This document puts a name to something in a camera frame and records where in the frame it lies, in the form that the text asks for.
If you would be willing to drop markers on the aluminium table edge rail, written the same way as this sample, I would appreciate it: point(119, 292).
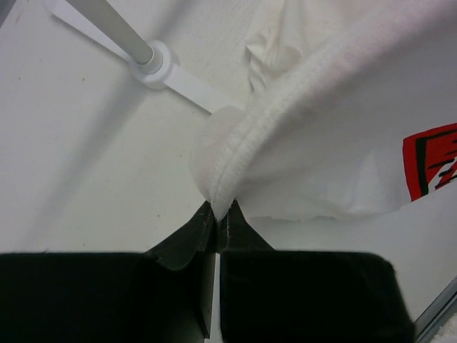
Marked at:
point(436, 314)

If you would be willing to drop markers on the white clothes rack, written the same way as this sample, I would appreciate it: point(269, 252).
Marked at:
point(151, 63)

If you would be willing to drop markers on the white t shirt red print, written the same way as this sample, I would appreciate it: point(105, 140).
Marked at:
point(352, 114)

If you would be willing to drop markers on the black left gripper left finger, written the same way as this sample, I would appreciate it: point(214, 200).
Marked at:
point(161, 295)

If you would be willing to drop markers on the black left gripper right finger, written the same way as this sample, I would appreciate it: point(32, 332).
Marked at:
point(269, 295)

